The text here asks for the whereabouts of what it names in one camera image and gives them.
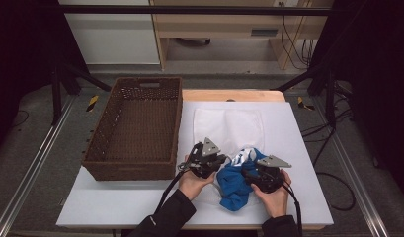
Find white mesh laundry bag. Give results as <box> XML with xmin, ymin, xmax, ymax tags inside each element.
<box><xmin>192</xmin><ymin>107</ymin><xmax>268</xmax><ymax>212</ymax></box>

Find aluminium floor rail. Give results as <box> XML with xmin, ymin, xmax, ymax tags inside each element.
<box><xmin>0</xmin><ymin>94</ymin><xmax>77</xmax><ymax>237</ymax></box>
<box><xmin>311</xmin><ymin>98</ymin><xmax>392</xmax><ymax>237</ymax></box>

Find dark curtain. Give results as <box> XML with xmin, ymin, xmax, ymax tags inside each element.
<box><xmin>317</xmin><ymin>0</ymin><xmax>404</xmax><ymax>200</ymax></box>
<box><xmin>0</xmin><ymin>0</ymin><xmax>93</xmax><ymax>160</ymax></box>

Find black looped floor cable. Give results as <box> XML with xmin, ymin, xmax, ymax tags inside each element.
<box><xmin>311</xmin><ymin>127</ymin><xmax>358</xmax><ymax>212</ymax></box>

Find yellow black floor tape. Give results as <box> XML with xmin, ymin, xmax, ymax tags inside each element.
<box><xmin>85</xmin><ymin>94</ymin><xmax>101</xmax><ymax>114</ymax></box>
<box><xmin>295</xmin><ymin>95</ymin><xmax>316</xmax><ymax>112</ymax></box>

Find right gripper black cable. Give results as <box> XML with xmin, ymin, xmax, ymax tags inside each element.
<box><xmin>281</xmin><ymin>182</ymin><xmax>304</xmax><ymax>237</ymax></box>

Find black horizontal frame bar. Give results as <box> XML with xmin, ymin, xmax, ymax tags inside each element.
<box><xmin>58</xmin><ymin>4</ymin><xmax>333</xmax><ymax>17</ymax></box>

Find light wooden desk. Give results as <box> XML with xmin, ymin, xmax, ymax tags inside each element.
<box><xmin>149</xmin><ymin>0</ymin><xmax>335</xmax><ymax>71</ymax></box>

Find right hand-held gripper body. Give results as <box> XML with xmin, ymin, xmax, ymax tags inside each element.
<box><xmin>241</xmin><ymin>154</ymin><xmax>293</xmax><ymax>195</ymax></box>

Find brown woven basket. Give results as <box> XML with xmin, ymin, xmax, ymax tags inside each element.
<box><xmin>81</xmin><ymin>76</ymin><xmax>184</xmax><ymax>182</ymax></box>

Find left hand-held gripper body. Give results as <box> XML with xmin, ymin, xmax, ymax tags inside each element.
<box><xmin>177</xmin><ymin>136</ymin><xmax>227</xmax><ymax>180</ymax></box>

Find white cabinet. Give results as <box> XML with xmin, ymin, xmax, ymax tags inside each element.
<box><xmin>58</xmin><ymin>0</ymin><xmax>161</xmax><ymax>65</ymax></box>

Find person's left hand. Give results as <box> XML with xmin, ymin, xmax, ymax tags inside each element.
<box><xmin>177</xmin><ymin>163</ymin><xmax>217</xmax><ymax>202</ymax></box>

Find hanging black desk cables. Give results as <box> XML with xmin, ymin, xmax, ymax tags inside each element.
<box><xmin>279</xmin><ymin>1</ymin><xmax>318</xmax><ymax>71</ymax></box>

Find person's right hand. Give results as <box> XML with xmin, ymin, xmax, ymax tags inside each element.
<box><xmin>250</xmin><ymin>169</ymin><xmax>293</xmax><ymax>219</ymax></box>

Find blue cloth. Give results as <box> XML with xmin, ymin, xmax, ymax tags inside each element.
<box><xmin>215</xmin><ymin>147</ymin><xmax>269</xmax><ymax>212</ymax></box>

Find bundle of black floor cables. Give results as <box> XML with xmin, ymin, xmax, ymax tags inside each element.
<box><xmin>300</xmin><ymin>80</ymin><xmax>356</xmax><ymax>144</ymax></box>

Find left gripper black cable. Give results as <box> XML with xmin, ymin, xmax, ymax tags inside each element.
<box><xmin>154</xmin><ymin>163</ymin><xmax>191</xmax><ymax>215</ymax></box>

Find black metal stand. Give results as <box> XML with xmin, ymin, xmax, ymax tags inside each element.
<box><xmin>50</xmin><ymin>61</ymin><xmax>113</xmax><ymax>126</ymax></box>
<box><xmin>274</xmin><ymin>64</ymin><xmax>338</xmax><ymax>130</ymax></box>

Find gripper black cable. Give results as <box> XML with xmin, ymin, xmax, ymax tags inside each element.
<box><xmin>281</xmin><ymin>182</ymin><xmax>304</xmax><ymax>237</ymax></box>
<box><xmin>154</xmin><ymin>163</ymin><xmax>191</xmax><ymax>215</ymax></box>

